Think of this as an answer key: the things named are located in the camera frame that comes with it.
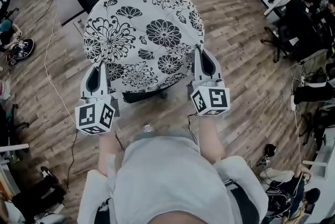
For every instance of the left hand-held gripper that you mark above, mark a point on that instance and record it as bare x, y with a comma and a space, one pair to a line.
89, 118

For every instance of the small white black device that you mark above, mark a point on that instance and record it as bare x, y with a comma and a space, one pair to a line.
265, 161

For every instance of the clear plastic bag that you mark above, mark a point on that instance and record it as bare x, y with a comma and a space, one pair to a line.
4, 89

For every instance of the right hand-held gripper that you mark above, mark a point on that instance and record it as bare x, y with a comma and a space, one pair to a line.
216, 100

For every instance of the black oval board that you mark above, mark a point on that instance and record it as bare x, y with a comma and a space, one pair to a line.
24, 46

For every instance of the person's left forearm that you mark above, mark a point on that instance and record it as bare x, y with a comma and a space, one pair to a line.
107, 149

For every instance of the person's left shoe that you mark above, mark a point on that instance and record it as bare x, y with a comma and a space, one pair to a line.
148, 128

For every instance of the person's right forearm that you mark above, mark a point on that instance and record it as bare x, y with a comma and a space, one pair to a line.
210, 139

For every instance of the round floral black-white cushion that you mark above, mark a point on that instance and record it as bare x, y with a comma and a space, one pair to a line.
146, 34

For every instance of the person's grey shirt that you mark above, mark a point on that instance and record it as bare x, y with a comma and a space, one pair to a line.
167, 178

